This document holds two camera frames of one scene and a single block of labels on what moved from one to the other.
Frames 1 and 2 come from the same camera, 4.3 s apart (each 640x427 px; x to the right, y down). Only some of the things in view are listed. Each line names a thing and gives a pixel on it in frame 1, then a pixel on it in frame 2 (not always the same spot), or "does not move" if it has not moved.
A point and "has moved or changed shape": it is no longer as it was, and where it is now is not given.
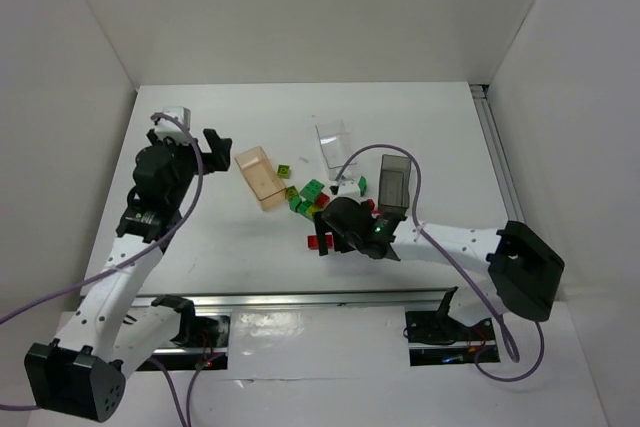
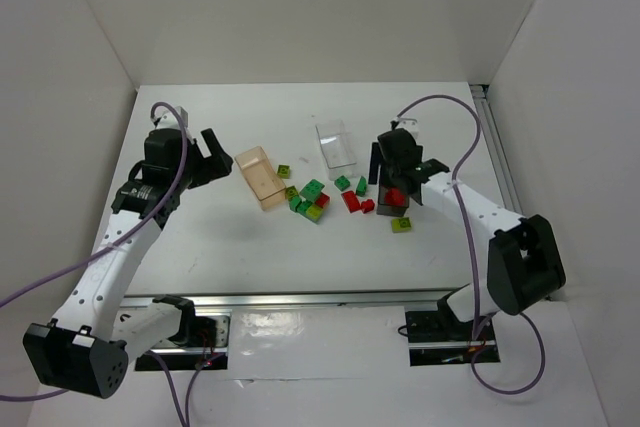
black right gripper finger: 321,230 → 375,164
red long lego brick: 313,241 has moved or changed shape
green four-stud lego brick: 311,190 does not move
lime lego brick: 313,208 does not move
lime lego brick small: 283,170 does not move
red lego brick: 322,200 does not move
